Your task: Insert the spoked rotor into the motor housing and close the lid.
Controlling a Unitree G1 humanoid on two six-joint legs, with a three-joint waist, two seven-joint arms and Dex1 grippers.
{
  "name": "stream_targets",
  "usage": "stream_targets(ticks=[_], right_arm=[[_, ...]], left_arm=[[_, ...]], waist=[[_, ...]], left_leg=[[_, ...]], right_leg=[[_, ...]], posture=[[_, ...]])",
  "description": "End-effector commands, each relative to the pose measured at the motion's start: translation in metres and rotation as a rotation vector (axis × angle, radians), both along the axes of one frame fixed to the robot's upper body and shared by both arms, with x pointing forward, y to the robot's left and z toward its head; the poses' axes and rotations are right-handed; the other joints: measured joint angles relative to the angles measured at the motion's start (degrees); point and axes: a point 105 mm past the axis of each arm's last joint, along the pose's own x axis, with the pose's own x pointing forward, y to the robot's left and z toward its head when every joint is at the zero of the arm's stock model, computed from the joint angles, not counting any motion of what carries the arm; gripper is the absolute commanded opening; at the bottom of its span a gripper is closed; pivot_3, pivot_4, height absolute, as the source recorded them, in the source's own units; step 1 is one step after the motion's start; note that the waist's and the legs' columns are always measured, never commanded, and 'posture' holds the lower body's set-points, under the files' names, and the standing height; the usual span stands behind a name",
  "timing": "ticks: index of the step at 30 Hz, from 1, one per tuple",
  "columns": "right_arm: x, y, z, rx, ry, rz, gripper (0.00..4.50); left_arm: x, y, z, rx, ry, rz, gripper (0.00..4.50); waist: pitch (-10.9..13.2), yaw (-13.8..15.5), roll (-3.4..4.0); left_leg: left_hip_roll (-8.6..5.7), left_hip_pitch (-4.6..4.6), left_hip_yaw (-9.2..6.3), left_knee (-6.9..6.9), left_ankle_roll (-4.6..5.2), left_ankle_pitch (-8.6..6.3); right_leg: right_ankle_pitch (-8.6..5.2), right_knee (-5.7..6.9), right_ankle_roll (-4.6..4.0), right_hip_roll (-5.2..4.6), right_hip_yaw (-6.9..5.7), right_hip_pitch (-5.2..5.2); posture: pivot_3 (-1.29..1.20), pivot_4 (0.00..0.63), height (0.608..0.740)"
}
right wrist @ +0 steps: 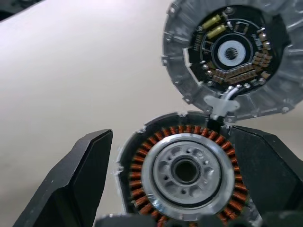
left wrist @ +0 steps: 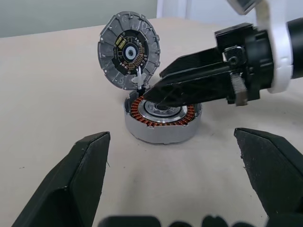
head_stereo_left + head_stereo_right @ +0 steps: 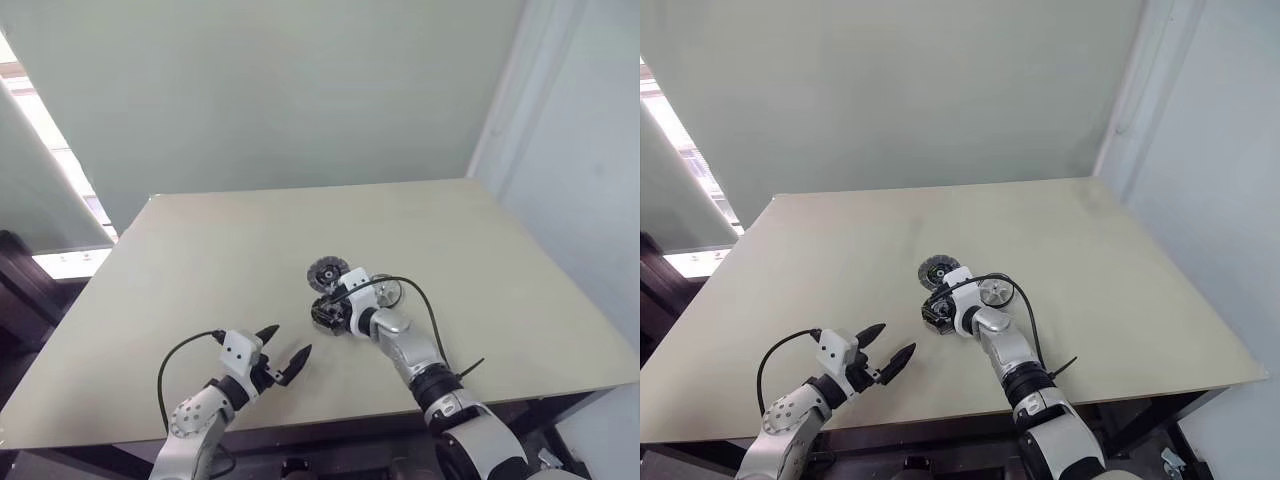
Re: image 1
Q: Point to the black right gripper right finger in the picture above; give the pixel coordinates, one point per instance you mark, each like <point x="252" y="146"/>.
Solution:
<point x="267" y="170"/>

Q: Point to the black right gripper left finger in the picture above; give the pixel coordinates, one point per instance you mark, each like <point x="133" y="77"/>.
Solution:
<point x="78" y="179"/>

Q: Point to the silver motor lid with circuit board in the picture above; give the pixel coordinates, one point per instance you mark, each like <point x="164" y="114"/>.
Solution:
<point x="236" y="73"/>

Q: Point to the motor housing with copper windings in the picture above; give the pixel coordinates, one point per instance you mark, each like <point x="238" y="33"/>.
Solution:
<point x="163" y="165"/>

